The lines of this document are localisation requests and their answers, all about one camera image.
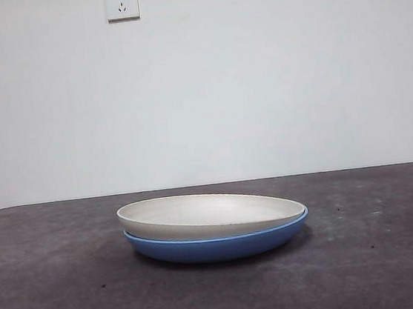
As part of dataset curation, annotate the blue round plate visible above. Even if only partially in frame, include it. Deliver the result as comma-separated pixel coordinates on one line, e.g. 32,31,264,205
122,205,314,271

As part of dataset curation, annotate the white wall socket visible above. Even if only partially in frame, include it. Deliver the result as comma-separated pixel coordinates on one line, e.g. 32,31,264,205
105,0,141,24

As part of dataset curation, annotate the white round plate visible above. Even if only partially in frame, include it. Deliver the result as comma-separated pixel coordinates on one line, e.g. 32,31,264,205
115,180,308,249

